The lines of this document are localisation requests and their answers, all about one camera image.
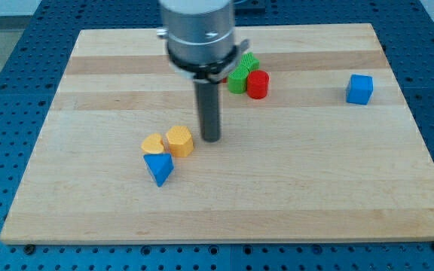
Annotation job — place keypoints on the yellow hexagon block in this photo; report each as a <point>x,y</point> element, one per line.
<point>180,141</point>

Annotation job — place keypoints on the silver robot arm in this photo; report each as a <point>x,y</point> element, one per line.
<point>200,37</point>

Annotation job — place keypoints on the blue triangle block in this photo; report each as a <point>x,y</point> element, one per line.
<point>160,166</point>

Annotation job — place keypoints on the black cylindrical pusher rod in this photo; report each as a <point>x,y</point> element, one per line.
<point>207,98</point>

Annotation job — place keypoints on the green rounded block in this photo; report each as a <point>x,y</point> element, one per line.
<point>237,80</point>

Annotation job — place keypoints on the yellow heart block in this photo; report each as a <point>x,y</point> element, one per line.
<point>153,144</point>

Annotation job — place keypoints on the red cylinder block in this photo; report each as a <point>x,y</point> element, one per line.
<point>257,84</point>

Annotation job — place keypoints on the green star block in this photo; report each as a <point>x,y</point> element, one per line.
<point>250,61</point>

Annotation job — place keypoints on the wooden board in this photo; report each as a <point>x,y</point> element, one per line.
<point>300,165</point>

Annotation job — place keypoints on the blue cube block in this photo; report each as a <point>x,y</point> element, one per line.
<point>359,89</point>

